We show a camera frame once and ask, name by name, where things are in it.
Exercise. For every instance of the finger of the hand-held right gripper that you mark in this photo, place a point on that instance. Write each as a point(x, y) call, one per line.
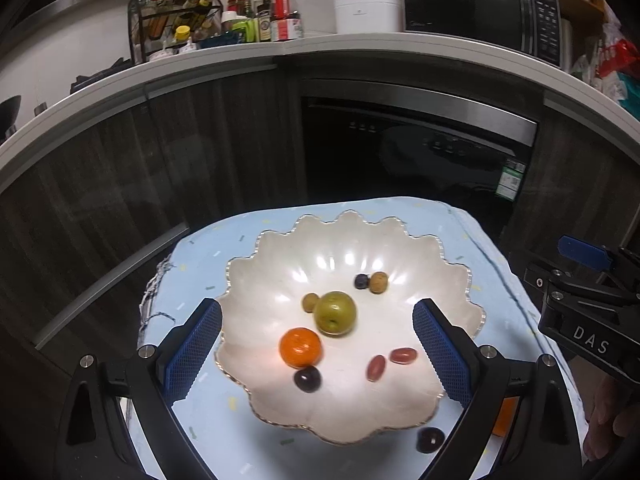
point(585, 252)
point(550, 275)

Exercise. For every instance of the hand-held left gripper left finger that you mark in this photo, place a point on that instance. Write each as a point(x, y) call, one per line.
point(195, 355)

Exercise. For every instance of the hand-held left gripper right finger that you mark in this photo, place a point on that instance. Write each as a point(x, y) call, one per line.
point(440, 352)

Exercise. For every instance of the red grape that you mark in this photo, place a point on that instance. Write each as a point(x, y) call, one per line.
point(376, 367)
point(403, 355)

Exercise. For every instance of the yellow-brown small fruit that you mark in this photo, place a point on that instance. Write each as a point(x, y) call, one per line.
point(379, 282)

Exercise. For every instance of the mandarin orange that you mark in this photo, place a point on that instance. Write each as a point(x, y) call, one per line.
point(300, 347)
point(502, 416)

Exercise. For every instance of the white scalloped bowl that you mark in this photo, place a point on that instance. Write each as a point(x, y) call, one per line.
point(270, 280)

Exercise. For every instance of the green apple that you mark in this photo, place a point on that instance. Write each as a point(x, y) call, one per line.
point(335, 312)

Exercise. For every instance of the olive green small fruit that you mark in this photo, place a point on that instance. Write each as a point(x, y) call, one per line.
point(310, 302)

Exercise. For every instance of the person's right hand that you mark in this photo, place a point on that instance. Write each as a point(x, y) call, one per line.
point(617, 410)

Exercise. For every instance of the dark wood cabinet door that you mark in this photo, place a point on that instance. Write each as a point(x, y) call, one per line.
point(225, 150)
point(585, 185)
point(75, 220)

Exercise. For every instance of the dark purple grape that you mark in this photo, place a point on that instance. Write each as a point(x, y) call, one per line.
point(430, 440)

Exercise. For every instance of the green dishwasher sticker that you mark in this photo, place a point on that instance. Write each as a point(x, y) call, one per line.
point(511, 180)

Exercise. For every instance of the blueberry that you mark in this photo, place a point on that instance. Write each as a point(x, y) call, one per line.
point(360, 281)

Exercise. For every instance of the light blue tablecloth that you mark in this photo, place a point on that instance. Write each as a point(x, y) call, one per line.
point(210, 245)

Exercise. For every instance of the dark purple cherry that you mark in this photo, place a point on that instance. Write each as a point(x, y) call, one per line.
point(307, 379)

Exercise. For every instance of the teal plastic bag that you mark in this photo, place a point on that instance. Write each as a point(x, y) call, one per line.
point(631, 95)

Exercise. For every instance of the red and white plastic bag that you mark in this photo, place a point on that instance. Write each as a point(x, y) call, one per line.
point(607, 60)

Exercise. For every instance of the black built-in dishwasher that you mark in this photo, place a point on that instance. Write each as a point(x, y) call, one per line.
point(340, 160)

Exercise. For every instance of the black microwave oven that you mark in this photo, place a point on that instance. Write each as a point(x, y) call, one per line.
point(465, 5)

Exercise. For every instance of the black pan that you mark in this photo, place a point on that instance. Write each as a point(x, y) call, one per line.
point(9, 117)

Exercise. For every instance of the white kitchen countertop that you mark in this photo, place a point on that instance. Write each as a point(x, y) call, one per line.
point(350, 42)

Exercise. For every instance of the white lidded container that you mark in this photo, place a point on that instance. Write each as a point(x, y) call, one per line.
point(367, 14)

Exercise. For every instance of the yellow cap bottle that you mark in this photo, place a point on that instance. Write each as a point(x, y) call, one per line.
point(182, 34)

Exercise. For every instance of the green packet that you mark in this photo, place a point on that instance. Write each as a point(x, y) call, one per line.
point(243, 31)

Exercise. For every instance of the dark glass bottle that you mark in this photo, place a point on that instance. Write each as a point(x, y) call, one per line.
point(265, 15)

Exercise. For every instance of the red lid jar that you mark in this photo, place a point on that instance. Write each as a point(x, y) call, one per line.
point(237, 5)

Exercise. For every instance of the red liquid bottle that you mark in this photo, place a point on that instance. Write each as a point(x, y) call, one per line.
point(282, 2)

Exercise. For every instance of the wall socket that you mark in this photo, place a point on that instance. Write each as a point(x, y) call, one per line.
point(40, 108)

